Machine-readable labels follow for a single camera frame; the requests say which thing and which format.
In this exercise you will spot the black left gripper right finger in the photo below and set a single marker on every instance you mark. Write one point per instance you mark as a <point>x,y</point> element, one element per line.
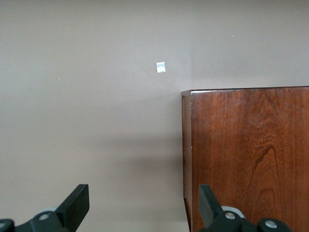
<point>212,215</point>

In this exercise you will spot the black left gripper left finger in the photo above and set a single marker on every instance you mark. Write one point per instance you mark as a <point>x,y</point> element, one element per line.
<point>72,210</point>

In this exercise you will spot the dark brown wooden cabinet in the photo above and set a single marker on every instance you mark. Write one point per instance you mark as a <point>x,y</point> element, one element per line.
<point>241,157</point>

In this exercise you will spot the small grey tape piece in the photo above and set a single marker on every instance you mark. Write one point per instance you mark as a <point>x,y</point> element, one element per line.
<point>160,67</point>

